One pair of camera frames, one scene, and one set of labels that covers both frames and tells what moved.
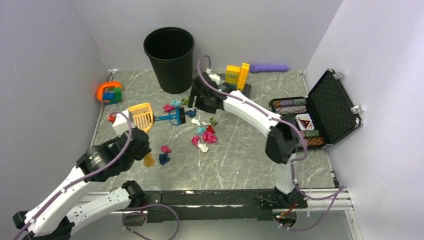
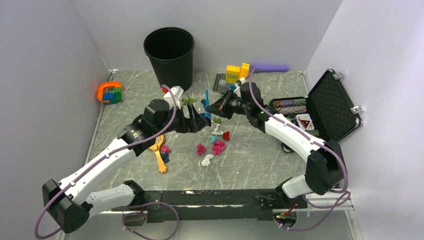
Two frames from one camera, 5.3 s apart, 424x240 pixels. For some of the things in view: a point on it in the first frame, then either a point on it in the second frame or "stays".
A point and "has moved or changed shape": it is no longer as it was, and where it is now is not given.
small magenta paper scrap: x=195 y=139 → x=201 y=149
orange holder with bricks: x=109 y=92 stays
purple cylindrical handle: x=258 y=68 stays
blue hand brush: x=176 y=117 has moved or changed shape
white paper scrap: x=204 y=148 → x=206 y=160
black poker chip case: x=327 y=113 stays
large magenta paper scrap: x=208 y=137 → x=218 y=147
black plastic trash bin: x=170 y=50 stays
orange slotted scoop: x=143 y=119 → x=159 y=139
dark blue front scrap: x=163 y=158 stays
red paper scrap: x=210 y=129 → x=226 y=136
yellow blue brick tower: x=236 y=76 stays
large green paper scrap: x=185 y=101 stays
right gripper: x=201 y=107 → x=221 y=107
